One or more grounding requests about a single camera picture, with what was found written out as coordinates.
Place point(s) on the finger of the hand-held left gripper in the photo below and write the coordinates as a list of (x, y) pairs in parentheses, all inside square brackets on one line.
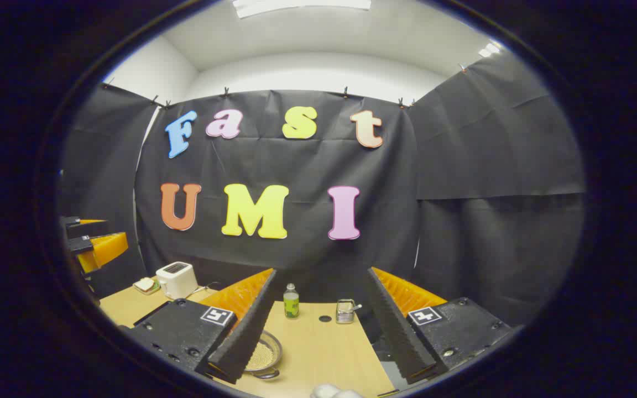
[(103, 250), (86, 228)]

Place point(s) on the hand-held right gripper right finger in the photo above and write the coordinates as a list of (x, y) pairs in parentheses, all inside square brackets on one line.
[(398, 337)]

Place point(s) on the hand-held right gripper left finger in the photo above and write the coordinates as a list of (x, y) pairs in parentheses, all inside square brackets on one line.
[(246, 337)]

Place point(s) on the stainless steel pot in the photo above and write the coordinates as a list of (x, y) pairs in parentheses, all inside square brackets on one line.
[(274, 342)]

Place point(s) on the pile of soybeans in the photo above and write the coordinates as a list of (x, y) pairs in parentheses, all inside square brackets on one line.
[(260, 356)]

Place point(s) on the small plate with bread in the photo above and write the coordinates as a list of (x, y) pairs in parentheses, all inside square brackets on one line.
[(145, 285)]

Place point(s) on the green label drink bottle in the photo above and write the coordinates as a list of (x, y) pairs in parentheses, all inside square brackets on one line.
[(291, 304)]

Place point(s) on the white toaster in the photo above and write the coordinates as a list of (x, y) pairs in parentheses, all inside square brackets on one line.
[(177, 282)]

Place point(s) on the black backdrop cloth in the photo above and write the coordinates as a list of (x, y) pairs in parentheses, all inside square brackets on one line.
[(296, 160)]

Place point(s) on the ceiling light panel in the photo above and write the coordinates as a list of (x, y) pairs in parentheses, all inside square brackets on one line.
[(296, 5)]

